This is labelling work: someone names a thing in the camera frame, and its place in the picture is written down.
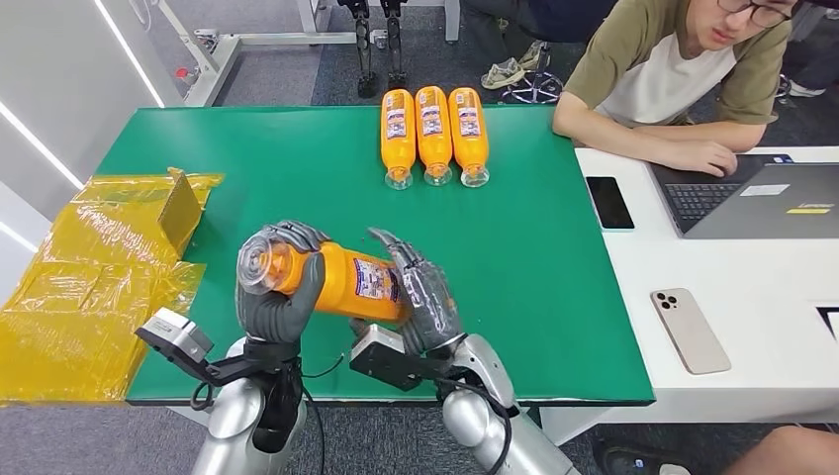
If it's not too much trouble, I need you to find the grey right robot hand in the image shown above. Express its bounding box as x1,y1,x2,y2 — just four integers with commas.
348,227,466,359

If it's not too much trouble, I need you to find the green table mat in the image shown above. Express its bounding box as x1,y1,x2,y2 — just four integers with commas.
94,106,657,407

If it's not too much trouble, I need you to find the orange juice bottle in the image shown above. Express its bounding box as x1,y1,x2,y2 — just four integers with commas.
415,85,453,188
236,234,412,325
447,86,491,189
380,88,419,191

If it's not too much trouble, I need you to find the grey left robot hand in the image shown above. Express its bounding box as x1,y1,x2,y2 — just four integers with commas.
234,220,333,346

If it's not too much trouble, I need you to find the black robot leg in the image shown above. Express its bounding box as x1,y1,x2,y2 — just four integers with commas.
337,0,380,100
380,0,410,90

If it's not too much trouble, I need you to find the chrome chair base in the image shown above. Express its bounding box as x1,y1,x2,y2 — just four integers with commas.
501,43,566,106

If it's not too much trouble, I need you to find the person's knee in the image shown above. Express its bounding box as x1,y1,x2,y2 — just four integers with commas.
719,425,839,475

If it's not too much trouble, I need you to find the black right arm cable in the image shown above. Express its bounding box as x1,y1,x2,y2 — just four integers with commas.
434,376,514,475

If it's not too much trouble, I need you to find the person in background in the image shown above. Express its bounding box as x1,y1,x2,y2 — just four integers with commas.
458,0,621,46

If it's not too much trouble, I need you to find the white metal stand frame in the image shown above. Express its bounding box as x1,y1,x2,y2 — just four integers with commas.
156,0,461,109

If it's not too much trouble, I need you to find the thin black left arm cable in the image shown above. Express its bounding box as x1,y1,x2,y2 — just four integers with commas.
300,353,346,475

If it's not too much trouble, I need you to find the grey laptop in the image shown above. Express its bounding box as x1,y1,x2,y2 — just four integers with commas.
647,153,839,241

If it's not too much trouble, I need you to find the beige smartphone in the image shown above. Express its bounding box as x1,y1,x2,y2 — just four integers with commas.
650,287,733,376

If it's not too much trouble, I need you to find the yellow wrapped cardboard box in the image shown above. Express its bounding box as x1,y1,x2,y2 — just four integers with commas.
0,166,227,405

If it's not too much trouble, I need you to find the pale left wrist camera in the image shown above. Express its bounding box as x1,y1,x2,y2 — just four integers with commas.
134,307,217,370

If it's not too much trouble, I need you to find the black shoe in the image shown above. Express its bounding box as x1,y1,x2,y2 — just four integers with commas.
593,436,694,475

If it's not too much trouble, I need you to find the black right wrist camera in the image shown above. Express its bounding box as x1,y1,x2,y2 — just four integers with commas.
348,324,428,393

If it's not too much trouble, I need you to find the person's right hand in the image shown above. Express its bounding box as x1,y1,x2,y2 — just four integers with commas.
665,139,739,179

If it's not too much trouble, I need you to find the khaki shoe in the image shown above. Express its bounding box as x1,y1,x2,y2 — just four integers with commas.
480,57,526,91
517,40,552,72

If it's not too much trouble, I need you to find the black smartphone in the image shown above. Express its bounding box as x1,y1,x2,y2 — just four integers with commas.
585,175,636,233

